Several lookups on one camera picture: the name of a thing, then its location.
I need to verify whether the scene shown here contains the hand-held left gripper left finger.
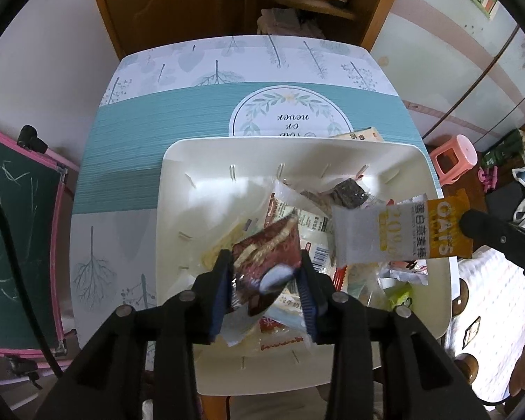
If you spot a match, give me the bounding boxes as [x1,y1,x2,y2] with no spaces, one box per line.
[35,249,235,420]

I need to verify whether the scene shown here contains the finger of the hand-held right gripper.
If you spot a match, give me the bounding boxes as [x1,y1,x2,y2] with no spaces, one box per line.
[459,209,525,292]

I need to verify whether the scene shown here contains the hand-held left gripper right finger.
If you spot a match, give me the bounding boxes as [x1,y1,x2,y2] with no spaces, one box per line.
[297,249,486,420]

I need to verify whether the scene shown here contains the brown and red snack packet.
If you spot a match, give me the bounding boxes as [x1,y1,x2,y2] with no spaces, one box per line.
[231,214,302,316]

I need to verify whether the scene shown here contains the orange and white oat bar packet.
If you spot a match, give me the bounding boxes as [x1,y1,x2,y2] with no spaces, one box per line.
[332,188,473,267]

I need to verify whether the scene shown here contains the white plastic tray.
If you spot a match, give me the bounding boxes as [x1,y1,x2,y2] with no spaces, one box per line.
[157,137,453,397]

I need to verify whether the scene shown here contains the black cushion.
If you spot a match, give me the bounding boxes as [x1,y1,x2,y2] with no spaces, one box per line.
[485,181,525,217]

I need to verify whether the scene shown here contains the pink toy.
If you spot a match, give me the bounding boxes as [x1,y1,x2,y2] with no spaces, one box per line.
[478,168,499,191]

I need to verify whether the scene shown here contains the white quilted cushion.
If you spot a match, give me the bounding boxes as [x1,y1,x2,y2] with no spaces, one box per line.
[446,245,525,403]

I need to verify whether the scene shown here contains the pile of snack packets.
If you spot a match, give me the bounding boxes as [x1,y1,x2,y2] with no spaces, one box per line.
[201,175,429,351]

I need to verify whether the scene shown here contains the green patterned bag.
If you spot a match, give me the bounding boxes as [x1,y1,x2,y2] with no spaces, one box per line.
[481,129,525,169]

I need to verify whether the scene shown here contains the pink plastic stool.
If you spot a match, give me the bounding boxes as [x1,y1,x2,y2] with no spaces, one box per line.
[429,135,478,184]

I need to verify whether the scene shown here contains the clear nut bar packet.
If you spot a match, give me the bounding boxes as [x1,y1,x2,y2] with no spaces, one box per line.
[330,177,372,209]

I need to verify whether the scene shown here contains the beige snack packet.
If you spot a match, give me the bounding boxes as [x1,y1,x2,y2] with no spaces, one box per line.
[332,127,383,142]

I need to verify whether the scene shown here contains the white sliding wardrobe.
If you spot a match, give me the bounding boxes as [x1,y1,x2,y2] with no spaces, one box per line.
[370,0,525,149]

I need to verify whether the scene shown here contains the teal leaf print tablecloth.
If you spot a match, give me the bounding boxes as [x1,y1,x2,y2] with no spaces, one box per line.
[69,35,425,346]

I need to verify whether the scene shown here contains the black clamp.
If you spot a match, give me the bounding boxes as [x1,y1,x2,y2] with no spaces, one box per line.
[17,125,49,154]

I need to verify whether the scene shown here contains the wooden shelf cabinet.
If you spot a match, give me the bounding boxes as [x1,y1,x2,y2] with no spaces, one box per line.
[245,0,399,51]

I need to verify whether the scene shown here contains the folded pink cloths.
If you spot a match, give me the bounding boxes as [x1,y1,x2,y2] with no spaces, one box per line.
[257,7,327,38]

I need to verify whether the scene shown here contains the brown wooden door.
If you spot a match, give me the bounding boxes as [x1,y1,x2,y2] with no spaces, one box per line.
[85,0,263,60]

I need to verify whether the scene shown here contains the thick black cable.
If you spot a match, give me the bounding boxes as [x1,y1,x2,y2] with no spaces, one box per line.
[0,179,64,377]

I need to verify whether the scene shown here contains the green chalkboard pink frame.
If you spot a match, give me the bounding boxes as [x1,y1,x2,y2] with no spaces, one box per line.
[0,122,77,357]

